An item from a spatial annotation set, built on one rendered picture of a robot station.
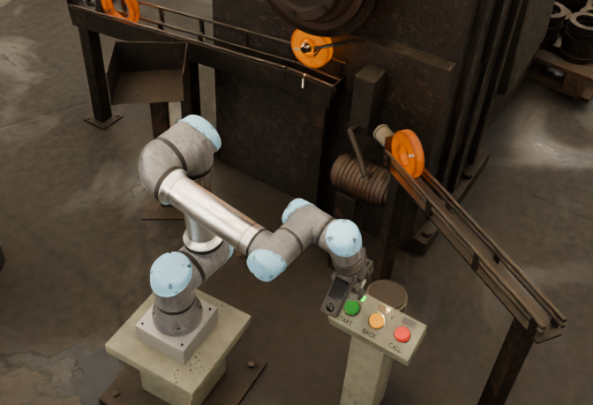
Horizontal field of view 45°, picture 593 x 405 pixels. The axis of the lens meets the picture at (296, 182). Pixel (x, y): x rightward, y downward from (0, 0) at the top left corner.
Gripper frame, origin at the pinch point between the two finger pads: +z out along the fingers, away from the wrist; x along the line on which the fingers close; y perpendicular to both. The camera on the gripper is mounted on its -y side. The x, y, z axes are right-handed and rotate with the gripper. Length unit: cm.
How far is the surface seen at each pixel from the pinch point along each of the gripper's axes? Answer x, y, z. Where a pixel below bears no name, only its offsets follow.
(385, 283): -1.4, 15.0, 20.8
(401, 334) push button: -15.2, -0.4, 5.6
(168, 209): 105, 20, 77
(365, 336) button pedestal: -7.1, -5.1, 6.8
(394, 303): -6.9, 10.6, 19.2
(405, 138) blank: 13, 56, 9
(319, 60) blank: 56, 74, 15
